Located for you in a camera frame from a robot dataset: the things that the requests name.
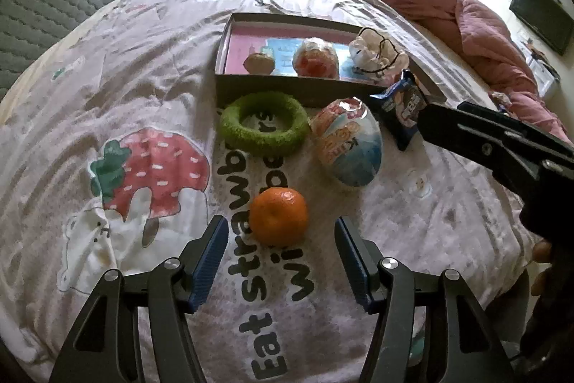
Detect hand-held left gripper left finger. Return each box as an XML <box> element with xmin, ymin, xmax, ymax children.
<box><xmin>47</xmin><ymin>215</ymin><xmax>230</xmax><ymax>383</ymax></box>

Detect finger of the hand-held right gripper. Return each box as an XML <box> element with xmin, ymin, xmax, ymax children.
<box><xmin>418</xmin><ymin>104</ymin><xmax>553</xmax><ymax>183</ymax></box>
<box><xmin>457</xmin><ymin>101</ymin><xmax>574</xmax><ymax>168</ymax></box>

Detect person's right hand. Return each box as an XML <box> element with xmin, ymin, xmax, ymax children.
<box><xmin>530</xmin><ymin>240</ymin><xmax>553</xmax><ymax>298</ymax></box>

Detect blue white toy egg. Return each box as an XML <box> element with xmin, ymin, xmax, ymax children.
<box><xmin>310</xmin><ymin>97</ymin><xmax>383</xmax><ymax>187</ymax></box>

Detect blue cookie packet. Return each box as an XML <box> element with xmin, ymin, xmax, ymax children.
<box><xmin>370</xmin><ymin>70</ymin><xmax>433</xmax><ymax>151</ymax></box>

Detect green fuzzy ring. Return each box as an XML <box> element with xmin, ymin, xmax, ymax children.
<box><xmin>220</xmin><ymin>92</ymin><xmax>309</xmax><ymax>157</ymax></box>

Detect white storage drawers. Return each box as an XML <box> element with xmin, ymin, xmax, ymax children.
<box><xmin>516</xmin><ymin>28</ymin><xmax>561</xmax><ymax>97</ymax></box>

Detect white pouch black drawstring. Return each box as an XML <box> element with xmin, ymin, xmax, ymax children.
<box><xmin>349</xmin><ymin>27</ymin><xmax>410</xmax><ymax>85</ymax></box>

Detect black television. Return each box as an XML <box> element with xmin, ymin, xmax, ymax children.
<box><xmin>509</xmin><ymin>0</ymin><xmax>568</xmax><ymax>56</ymax></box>

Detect shallow cardboard box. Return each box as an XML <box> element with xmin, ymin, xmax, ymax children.
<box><xmin>214</xmin><ymin>12</ymin><xmax>447</xmax><ymax>110</ymax></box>

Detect pink quilt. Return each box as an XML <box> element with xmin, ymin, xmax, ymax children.
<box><xmin>371</xmin><ymin>0</ymin><xmax>561</xmax><ymax>137</ymax></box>

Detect strawberry printed bed sheet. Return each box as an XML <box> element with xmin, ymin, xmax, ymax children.
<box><xmin>0</xmin><ymin>0</ymin><xmax>539</xmax><ymax>383</ymax></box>

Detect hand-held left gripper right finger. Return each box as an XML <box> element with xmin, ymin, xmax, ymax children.
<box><xmin>334</xmin><ymin>216</ymin><xmax>516</xmax><ymax>383</ymax></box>

